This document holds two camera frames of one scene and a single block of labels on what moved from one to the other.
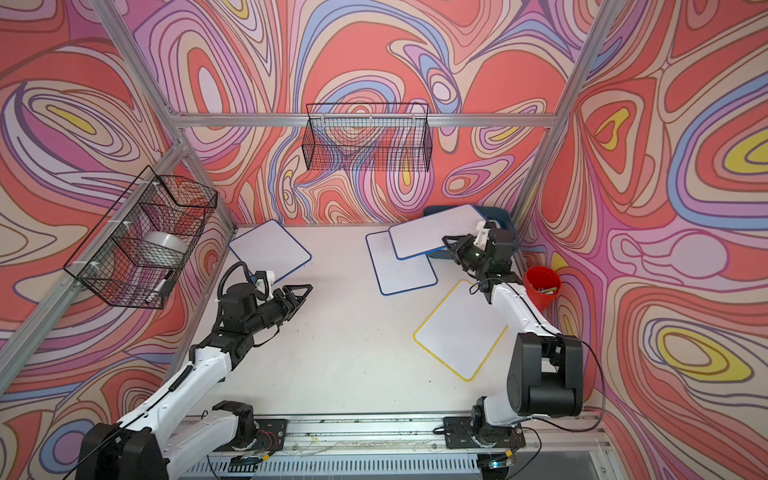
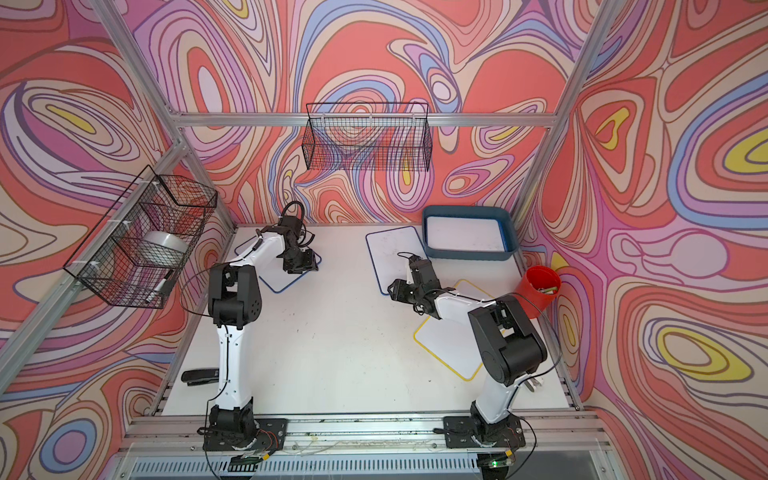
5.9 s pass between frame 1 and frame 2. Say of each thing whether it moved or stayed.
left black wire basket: stayed
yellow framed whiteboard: stayed
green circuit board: stayed
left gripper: moved
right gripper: moved
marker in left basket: stayed
